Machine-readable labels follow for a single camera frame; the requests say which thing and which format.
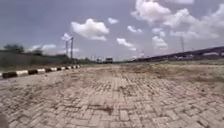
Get elevated road bridge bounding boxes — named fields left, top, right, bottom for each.
left=133, top=45, right=224, bottom=62

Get black and white kerb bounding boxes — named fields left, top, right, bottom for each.
left=0, top=64, right=83, bottom=80

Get utility pole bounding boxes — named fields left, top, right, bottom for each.
left=69, top=36, right=75, bottom=60

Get tree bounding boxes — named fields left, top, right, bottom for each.
left=3, top=43, right=25, bottom=54

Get grey boundary wall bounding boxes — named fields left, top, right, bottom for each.
left=0, top=50, right=86, bottom=70

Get grey brick paved road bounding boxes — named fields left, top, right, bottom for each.
left=0, top=63, right=224, bottom=128

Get distant vehicle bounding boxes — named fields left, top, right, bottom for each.
left=104, top=57, right=114, bottom=64

